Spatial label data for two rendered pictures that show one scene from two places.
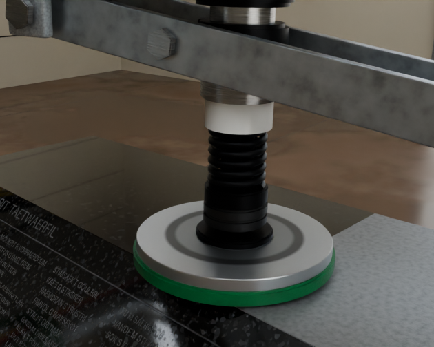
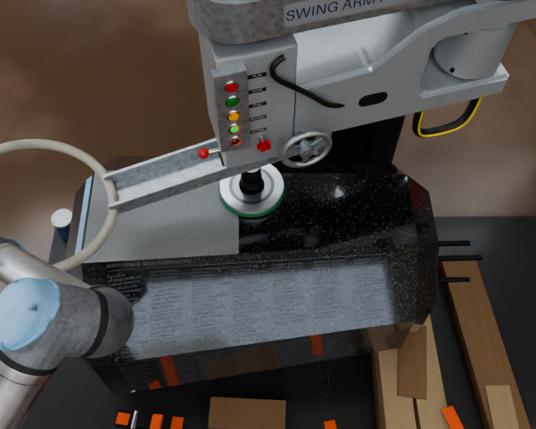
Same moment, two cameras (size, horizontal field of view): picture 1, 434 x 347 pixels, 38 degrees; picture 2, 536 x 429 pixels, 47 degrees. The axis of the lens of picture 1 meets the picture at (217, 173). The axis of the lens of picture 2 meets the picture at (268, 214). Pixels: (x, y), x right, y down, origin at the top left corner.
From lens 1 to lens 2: 2.19 m
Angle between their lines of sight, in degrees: 95
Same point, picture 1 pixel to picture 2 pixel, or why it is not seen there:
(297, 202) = (269, 242)
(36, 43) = not seen: outside the picture
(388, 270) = (210, 215)
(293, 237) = (236, 194)
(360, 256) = (222, 218)
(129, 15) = not seen: hidden behind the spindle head
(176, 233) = (265, 174)
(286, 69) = not seen: hidden behind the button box
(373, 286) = (208, 204)
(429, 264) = (202, 228)
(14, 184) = (365, 179)
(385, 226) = (228, 244)
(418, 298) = (195, 207)
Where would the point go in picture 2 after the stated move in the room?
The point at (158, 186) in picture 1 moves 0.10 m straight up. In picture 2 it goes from (323, 215) to (326, 199)
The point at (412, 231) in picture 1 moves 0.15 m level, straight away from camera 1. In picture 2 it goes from (218, 248) to (236, 287)
